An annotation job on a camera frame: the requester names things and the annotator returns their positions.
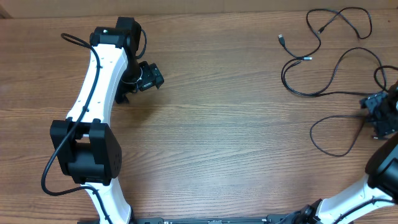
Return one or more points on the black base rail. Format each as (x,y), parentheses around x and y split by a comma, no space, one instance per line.
(217,220)

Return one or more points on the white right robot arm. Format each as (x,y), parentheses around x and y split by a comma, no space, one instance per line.
(378,187)

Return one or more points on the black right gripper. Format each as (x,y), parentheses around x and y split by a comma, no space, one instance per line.
(374,112)

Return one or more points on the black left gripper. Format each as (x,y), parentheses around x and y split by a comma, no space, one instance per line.
(154,77)

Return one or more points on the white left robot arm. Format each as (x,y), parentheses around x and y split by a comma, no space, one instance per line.
(87,154)

